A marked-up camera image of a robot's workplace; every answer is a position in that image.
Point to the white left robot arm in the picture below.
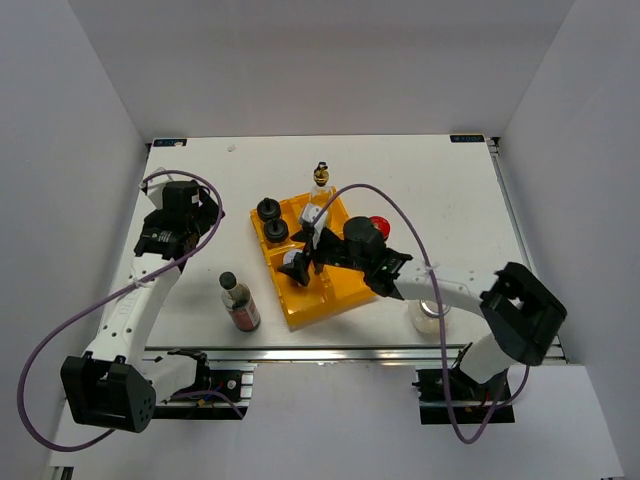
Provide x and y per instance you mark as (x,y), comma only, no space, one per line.
(112,385)

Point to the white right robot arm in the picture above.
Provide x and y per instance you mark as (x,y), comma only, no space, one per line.
(524,316)

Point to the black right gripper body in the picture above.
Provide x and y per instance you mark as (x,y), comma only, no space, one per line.
(330,250)

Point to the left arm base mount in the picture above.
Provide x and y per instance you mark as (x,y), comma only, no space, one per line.
(224,396)

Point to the brown jar white lid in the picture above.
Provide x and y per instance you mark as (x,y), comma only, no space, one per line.
(290,257)

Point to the glass oil bottle gold stopper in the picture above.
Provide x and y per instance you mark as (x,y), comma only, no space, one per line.
(321,190)

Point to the blue label sticker left corner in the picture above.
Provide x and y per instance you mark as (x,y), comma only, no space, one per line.
(169,142)

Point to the white powder jar black lid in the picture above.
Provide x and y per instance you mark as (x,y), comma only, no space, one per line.
(268,209)

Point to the red lid sauce jar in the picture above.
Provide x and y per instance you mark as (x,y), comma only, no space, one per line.
(381,224)

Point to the glass spice jar black lid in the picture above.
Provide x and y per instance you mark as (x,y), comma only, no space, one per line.
(276,231)

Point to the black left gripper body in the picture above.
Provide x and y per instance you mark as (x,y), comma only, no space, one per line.
(206,217)

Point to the blue label sticker right corner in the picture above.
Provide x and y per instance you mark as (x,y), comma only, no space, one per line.
(467,138)

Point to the blue label sticker corner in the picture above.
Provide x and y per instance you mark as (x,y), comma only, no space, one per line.
(169,142)
(467,138)

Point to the yellow four-compartment plastic bin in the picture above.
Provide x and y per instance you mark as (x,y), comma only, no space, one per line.
(330,292)

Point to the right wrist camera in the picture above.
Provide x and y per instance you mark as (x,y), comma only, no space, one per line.
(313,220)

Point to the dark soy sauce bottle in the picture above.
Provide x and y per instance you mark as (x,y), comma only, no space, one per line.
(239,303)

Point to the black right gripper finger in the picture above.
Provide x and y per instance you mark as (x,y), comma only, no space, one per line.
(300,273)
(305,236)

